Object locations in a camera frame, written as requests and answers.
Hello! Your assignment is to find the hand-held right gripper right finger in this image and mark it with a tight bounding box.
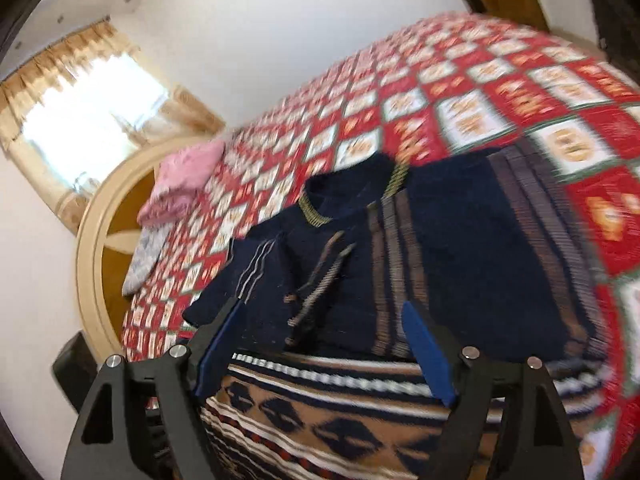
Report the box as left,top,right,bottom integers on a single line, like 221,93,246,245
400,301,586,480

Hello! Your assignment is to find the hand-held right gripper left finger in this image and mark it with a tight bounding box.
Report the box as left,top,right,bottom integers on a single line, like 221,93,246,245
60,296,247,480

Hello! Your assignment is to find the small navy sweater gold collar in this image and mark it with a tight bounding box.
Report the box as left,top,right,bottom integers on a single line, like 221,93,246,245
182,152,416,356

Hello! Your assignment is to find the navy brown patterned knit sweater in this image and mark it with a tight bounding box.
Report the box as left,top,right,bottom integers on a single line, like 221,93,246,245
197,142,613,480

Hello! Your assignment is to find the grey floral pillow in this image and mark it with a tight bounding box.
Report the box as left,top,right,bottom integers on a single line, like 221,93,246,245
121,225,173,297

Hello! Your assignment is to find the black box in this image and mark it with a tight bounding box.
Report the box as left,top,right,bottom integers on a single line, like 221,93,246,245
51,332,101,416

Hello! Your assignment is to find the cream wooden headboard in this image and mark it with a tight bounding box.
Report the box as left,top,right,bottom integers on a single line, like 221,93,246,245
75,135,211,361

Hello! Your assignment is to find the pink folded blanket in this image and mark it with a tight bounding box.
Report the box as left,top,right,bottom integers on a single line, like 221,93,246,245
137,140,227,226

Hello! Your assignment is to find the red checked bear-print bedspread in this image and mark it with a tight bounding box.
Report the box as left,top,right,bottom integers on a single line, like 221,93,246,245
120,10,640,480

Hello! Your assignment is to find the bright window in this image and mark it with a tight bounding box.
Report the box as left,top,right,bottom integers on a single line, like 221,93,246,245
22,55,168,153

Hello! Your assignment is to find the beige patterned curtain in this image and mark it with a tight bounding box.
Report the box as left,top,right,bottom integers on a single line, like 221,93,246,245
0,20,226,236

